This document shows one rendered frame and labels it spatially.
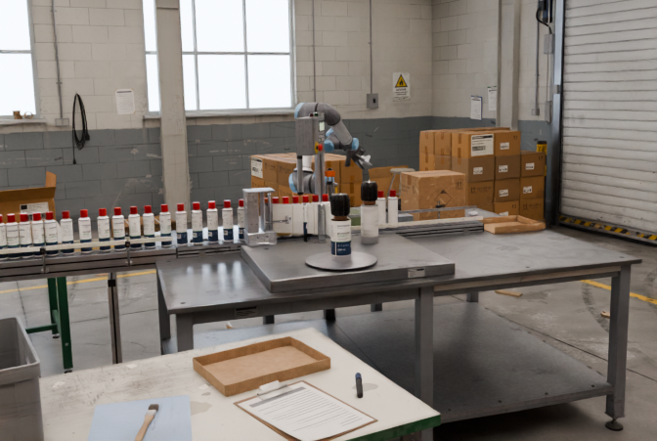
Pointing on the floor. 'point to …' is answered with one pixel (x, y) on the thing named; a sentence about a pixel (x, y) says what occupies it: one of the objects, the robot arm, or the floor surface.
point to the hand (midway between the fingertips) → (367, 168)
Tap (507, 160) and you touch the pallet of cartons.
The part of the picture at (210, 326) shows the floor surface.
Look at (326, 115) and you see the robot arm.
